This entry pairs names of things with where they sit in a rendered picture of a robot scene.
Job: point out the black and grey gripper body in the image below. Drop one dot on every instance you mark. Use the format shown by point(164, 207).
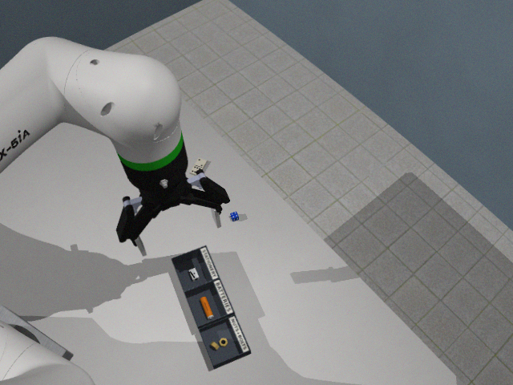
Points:
point(167, 196)

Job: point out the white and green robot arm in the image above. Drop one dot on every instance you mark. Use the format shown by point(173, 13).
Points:
point(134, 100)

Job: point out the white domino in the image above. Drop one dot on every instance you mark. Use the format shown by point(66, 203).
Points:
point(199, 164)

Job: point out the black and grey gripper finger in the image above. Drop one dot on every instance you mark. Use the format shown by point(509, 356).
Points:
point(130, 228)
point(208, 198)

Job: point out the orange aa battery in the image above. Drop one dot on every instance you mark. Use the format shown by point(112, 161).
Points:
point(206, 307)

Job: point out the dark grey three-compartment bin rack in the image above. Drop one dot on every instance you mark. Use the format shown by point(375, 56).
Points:
point(224, 324)

